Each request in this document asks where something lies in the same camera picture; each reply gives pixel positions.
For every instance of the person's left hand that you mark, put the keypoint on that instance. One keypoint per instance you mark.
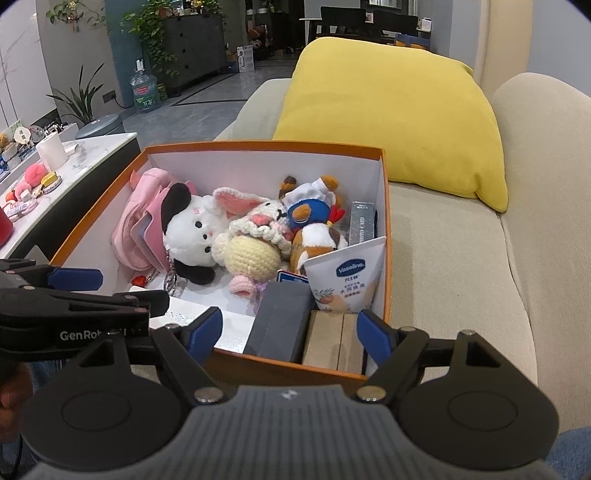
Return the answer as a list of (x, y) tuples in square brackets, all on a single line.
[(11, 392)]

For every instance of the dark cabinet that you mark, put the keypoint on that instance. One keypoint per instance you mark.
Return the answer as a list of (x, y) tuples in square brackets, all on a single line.
[(194, 46)]

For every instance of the white floor sign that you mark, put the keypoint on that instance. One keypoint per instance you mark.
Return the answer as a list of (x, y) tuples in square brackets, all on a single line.
[(245, 59)]

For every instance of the beige sofa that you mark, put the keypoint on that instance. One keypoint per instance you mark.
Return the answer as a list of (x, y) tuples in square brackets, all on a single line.
[(452, 277)]

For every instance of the white lotion tube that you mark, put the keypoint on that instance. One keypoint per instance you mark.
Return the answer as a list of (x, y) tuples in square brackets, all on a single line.
[(351, 277)]

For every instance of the red heart charm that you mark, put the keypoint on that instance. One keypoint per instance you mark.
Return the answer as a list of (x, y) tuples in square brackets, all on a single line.
[(138, 280)]

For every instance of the blue card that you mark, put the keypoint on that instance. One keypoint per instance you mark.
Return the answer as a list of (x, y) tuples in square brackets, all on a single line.
[(291, 277)]

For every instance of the person's jeans leg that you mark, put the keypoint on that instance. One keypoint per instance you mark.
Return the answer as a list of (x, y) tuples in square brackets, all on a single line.
[(572, 457)]

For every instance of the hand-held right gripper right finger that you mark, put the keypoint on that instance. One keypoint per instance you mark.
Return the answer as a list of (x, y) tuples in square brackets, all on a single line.
[(376, 337)]

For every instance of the white dog plush black ears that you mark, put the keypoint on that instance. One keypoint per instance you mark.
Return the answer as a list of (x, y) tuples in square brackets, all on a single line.
[(194, 226)]

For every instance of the marble side table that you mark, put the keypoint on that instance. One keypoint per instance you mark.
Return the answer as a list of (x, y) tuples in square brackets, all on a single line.
[(92, 157)]

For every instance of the printed card box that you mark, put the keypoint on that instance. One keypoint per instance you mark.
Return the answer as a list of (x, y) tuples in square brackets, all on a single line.
[(362, 221)]

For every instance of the small yellow toy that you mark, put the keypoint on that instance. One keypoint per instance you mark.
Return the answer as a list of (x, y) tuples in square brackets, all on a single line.
[(51, 181)]

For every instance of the tan cardboard box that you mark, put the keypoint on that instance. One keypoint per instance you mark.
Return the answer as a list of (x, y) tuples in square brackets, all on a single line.
[(328, 341)]

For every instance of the large water jug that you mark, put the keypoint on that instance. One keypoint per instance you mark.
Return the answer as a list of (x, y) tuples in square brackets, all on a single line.
[(145, 92)]

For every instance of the trailing green plant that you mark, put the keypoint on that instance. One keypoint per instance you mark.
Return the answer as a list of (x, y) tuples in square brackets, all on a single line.
[(152, 32)]

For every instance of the pink fabric pouch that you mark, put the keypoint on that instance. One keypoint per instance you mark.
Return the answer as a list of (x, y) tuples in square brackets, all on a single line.
[(150, 182)]

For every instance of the grey box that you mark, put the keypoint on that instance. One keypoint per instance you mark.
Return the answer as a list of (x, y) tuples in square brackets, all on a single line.
[(281, 318)]

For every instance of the red panda plush sailor outfit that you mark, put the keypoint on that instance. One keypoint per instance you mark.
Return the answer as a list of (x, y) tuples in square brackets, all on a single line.
[(309, 205)]

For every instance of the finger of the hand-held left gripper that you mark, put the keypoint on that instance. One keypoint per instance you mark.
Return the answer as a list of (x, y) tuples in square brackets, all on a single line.
[(138, 303), (76, 279)]

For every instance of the orange cardboard box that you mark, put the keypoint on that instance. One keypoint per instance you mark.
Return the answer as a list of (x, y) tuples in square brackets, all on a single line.
[(277, 161)]

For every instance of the pink pompom ball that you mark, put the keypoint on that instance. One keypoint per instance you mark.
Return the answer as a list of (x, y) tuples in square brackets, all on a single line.
[(36, 175)]

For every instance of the long-leaf potted plant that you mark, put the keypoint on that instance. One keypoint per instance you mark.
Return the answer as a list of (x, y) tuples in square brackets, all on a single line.
[(83, 101)]

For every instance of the yellow pillow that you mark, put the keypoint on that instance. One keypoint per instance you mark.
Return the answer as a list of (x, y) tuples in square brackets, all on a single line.
[(392, 115)]

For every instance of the white crochet bunny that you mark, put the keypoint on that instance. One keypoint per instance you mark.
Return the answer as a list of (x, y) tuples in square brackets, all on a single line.
[(251, 254)]

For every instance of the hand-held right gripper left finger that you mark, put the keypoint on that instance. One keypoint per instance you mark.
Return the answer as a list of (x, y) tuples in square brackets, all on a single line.
[(205, 333)]

